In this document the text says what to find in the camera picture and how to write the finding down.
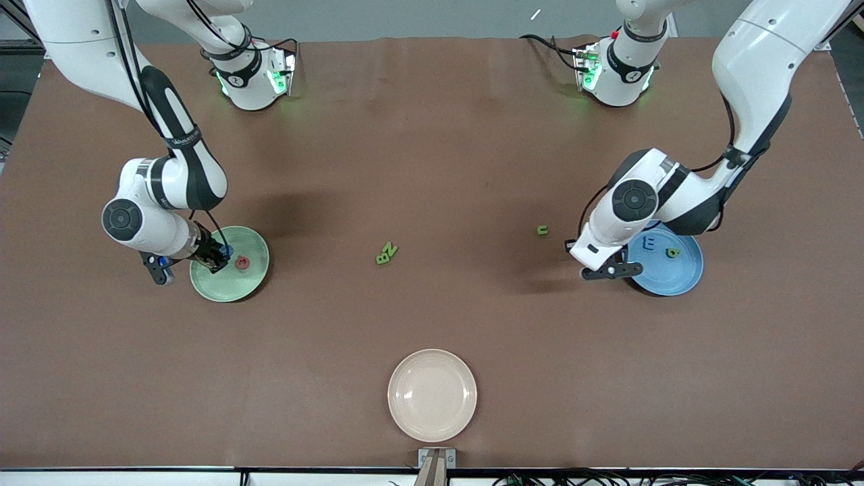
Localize black arm base cable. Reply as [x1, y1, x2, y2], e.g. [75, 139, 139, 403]
[520, 34, 588, 72]
[186, 0, 299, 65]

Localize black right arm base cable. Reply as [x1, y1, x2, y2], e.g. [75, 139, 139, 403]
[186, 0, 299, 65]

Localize blue round plate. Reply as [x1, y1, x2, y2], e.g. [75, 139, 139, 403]
[624, 221, 705, 297]

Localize brown table cover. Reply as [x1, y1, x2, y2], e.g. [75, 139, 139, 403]
[0, 35, 864, 471]

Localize grey aluminium frame profile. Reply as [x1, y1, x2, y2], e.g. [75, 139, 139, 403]
[0, 0, 49, 58]
[813, 0, 864, 52]

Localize black left arm base cable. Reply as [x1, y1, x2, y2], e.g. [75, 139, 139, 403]
[520, 34, 588, 72]

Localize cream round plate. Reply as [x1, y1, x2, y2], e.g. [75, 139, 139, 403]
[387, 348, 478, 443]

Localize white table edge rail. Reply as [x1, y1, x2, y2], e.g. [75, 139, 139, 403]
[0, 466, 864, 486]

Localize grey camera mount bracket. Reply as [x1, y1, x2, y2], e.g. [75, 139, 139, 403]
[418, 448, 457, 486]

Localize light green round plate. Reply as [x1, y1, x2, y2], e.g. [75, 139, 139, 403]
[191, 225, 271, 303]

